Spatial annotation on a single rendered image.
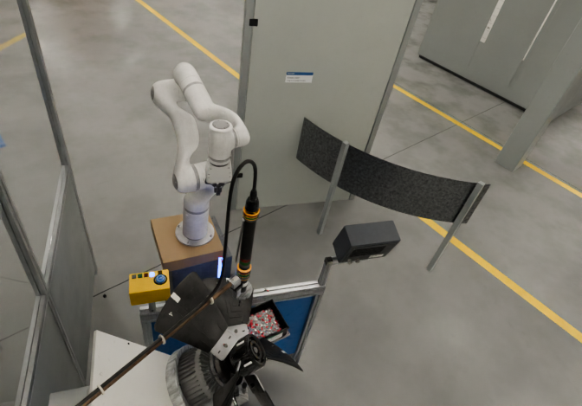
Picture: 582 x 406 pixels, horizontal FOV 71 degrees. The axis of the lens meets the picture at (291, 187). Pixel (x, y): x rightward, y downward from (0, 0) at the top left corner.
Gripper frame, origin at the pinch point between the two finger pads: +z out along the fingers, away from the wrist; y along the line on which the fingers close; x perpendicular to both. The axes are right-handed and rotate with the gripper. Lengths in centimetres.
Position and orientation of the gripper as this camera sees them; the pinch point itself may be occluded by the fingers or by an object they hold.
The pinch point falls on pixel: (217, 190)
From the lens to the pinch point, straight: 168.9
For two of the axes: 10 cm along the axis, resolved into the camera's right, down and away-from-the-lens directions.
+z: -1.5, 7.5, 6.5
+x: 2.7, 6.6, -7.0
